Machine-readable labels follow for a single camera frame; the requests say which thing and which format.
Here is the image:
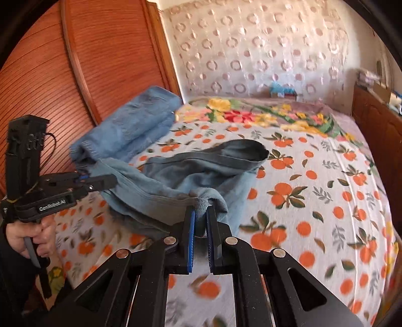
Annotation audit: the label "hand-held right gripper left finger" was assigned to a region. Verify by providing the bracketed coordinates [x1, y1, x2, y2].
[41, 206, 197, 327]

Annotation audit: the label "folded blue jeans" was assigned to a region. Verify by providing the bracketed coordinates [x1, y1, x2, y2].
[68, 86, 183, 166]

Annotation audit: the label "orange fruit print bed sheet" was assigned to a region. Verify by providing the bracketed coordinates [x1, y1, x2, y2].
[52, 121, 399, 327]

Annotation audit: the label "cardboard box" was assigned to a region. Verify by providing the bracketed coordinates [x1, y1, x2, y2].
[372, 82, 392, 103]

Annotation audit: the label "wooden headboard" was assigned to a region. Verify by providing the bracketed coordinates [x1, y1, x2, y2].
[0, 0, 183, 202]

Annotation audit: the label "wooden cabinet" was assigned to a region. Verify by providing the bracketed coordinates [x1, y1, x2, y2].
[351, 85, 402, 197]

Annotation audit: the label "padded circle pattern headboard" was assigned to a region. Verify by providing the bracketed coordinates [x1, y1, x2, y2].
[162, 0, 359, 103]

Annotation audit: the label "person's left hand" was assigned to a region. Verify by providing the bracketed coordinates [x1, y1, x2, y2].
[6, 216, 58, 262]

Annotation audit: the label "grey blue pants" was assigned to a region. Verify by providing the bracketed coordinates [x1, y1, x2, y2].
[100, 140, 270, 241]

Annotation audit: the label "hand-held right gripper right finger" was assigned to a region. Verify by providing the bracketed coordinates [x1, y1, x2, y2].
[206, 206, 365, 327]

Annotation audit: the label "blue toy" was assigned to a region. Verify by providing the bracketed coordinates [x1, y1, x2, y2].
[269, 82, 297, 99]

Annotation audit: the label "stack of books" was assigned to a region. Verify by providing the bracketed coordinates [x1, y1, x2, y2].
[356, 69, 382, 87]

